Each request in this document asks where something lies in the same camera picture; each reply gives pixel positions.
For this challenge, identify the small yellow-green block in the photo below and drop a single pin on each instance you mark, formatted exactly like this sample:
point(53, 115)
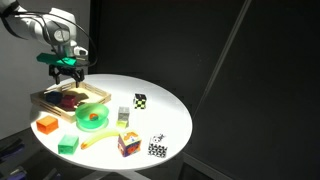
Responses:
point(122, 124)

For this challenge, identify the white table pedestal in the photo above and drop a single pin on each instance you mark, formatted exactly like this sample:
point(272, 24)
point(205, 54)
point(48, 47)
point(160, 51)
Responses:
point(113, 175)

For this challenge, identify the black purple clamp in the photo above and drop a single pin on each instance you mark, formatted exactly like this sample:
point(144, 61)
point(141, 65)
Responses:
point(16, 174)

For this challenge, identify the yellow black checkered cube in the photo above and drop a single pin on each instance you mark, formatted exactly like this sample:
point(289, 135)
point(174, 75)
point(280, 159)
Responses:
point(140, 101)

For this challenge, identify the small orange toy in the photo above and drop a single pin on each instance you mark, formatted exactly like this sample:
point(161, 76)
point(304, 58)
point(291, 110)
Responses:
point(93, 116)

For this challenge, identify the dark red object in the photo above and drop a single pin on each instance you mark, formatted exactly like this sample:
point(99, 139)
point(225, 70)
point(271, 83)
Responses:
point(69, 101)

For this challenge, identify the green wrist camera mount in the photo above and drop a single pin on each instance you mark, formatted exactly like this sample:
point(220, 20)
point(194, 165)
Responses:
point(56, 60)

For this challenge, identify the yellow banana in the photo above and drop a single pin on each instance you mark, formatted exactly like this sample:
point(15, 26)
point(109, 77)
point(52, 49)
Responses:
point(100, 137)

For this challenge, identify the grey translucent cube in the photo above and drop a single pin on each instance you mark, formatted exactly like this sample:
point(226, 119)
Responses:
point(123, 113)

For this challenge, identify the orange block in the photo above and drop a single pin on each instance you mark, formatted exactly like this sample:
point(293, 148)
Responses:
point(47, 125)

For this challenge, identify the colourful picture cube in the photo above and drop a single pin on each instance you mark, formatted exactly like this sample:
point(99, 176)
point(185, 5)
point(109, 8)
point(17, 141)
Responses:
point(129, 144)

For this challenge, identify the wooden crate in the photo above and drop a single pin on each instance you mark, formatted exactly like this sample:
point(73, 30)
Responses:
point(96, 95)

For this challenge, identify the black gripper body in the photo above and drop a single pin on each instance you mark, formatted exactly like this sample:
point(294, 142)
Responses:
point(66, 69)

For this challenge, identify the blue block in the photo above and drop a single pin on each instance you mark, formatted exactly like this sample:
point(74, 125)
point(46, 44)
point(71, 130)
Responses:
point(53, 97)

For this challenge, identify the green plastic bowl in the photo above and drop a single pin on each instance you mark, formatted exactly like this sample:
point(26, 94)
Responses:
point(91, 113)

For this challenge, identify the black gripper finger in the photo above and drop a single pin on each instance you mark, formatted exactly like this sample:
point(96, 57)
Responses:
point(56, 77)
point(79, 78)

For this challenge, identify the green block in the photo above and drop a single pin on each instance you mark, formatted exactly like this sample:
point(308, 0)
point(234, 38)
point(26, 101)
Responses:
point(68, 145)

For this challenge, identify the black white patterned cube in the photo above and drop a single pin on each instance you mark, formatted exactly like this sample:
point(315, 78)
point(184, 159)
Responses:
point(157, 146)

